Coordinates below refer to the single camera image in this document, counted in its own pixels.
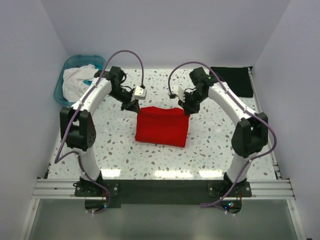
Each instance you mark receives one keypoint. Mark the aluminium front frame rail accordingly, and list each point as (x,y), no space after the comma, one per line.
(252,190)

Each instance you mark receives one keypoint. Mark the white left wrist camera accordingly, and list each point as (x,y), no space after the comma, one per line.
(139,93)

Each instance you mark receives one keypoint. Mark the teal plastic laundry basket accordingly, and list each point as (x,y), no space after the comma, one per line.
(74,61)

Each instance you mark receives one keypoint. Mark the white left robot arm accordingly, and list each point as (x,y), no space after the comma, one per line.
(77,129)

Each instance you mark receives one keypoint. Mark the red t shirt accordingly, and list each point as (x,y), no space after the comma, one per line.
(164,126)

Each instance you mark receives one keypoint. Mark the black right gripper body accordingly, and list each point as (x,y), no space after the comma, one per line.
(188,107)

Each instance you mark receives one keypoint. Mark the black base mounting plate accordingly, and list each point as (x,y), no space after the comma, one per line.
(113,193)

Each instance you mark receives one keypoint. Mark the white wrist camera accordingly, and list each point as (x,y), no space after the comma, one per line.
(139,93)
(180,92)

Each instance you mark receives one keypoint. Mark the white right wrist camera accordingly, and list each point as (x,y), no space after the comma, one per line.
(180,92)

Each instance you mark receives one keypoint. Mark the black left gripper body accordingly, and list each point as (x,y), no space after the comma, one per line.
(130,105)

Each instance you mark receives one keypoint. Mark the black folded t shirt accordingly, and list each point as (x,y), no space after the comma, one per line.
(237,78)

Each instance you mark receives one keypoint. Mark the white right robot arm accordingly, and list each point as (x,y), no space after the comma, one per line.
(250,135)

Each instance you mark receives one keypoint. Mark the white crumpled t shirt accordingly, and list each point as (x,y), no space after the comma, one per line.
(73,87)

